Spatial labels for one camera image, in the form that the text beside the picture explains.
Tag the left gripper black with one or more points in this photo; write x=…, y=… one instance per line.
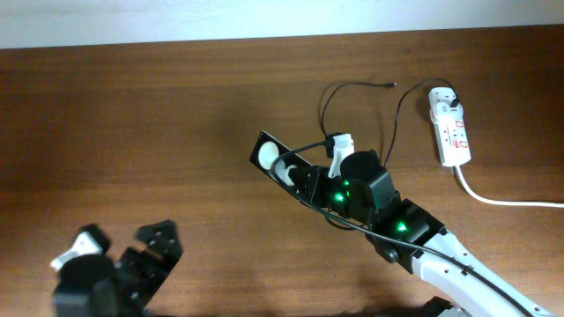
x=149, y=276

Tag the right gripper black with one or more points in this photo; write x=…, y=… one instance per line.
x=313, y=191

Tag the black Galaxy flip smartphone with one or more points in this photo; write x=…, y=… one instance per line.
x=267, y=148

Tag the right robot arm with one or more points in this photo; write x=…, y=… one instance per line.
x=362, y=196

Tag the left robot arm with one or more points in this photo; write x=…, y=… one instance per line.
x=91, y=283

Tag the white charger plug adapter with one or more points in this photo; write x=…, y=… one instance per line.
x=444, y=105

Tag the white power strip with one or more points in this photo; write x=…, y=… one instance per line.
x=452, y=142

